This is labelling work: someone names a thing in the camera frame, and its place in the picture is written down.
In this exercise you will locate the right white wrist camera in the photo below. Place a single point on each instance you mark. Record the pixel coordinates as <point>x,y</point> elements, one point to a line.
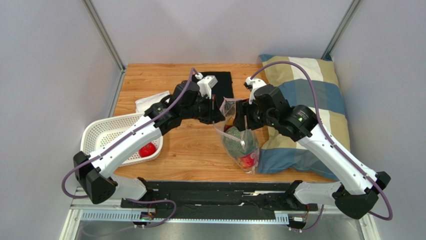
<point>253,84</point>

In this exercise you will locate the orange fake carrot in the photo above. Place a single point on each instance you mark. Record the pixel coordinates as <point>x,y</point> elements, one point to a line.
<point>227,126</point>

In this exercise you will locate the red fake apple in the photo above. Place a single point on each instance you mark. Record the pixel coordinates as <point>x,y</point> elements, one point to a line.
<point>147,150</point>

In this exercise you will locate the aluminium frame post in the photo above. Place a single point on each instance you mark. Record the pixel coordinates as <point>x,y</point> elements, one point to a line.
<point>97,20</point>
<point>341,28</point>

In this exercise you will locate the right aluminium frame post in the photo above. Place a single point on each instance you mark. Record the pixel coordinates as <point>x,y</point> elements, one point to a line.
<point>341,28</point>

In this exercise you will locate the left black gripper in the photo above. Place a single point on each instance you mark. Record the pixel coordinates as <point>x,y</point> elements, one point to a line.
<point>214,114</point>

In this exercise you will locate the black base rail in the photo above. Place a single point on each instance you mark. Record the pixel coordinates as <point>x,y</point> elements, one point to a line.
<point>287,204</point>

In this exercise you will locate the black folded cloth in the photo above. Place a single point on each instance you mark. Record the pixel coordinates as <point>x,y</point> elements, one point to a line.
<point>224,87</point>

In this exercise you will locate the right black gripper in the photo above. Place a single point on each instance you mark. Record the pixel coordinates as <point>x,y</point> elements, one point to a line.
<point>242,115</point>

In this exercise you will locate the white rolled towel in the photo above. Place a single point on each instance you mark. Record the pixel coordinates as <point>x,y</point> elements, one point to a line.
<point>142,104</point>

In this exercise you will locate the white perforated plastic basket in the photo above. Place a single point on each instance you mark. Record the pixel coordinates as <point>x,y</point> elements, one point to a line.
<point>101,132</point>

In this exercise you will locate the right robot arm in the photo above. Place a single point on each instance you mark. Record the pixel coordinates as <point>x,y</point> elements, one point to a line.
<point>358,187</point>

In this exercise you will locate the left aluminium frame post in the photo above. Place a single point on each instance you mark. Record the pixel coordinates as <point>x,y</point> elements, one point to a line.
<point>97,20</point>

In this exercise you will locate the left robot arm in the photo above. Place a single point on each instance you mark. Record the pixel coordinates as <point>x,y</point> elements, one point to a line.
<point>95,171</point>

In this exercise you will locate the clear zip top bag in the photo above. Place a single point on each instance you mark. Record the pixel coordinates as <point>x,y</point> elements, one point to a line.
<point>228,109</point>

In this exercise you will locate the red fake tomato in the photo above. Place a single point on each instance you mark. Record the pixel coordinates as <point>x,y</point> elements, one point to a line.
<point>247,161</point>

